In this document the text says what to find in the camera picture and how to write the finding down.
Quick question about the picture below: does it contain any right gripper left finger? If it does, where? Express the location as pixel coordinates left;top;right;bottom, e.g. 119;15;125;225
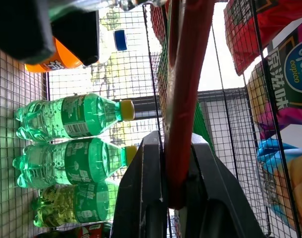
110;131;169;238

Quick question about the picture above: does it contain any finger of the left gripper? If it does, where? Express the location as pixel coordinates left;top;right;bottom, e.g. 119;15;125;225
0;0;56;65
50;9;101;67

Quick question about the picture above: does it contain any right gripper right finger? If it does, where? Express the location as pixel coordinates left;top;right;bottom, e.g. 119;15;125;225
184;133;266;238

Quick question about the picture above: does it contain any glass bottle with orange drink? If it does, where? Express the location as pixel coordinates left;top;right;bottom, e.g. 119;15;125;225
24;0;166;73

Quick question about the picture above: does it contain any clear blue-capped plastic bottle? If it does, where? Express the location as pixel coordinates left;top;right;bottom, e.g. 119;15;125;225
99;23;129;64

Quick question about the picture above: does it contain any dark cola plastic bottle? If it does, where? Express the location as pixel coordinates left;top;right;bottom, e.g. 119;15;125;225
34;222;115;238

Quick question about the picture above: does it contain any green soda plastic bottle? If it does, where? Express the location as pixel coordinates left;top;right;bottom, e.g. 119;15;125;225
14;93;137;144
12;137;138;189
32;179;121;229

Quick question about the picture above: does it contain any green chip bag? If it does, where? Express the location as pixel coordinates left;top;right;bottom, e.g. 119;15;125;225
192;101;215;157

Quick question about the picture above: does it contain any magenta chip bag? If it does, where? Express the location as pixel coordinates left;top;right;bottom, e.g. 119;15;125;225
247;13;302;236

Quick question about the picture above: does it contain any red chip bag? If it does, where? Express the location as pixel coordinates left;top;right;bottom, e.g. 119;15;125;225
224;0;302;76

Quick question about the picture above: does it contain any black wire mesh rack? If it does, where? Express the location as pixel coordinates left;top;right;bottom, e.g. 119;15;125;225
0;0;302;238

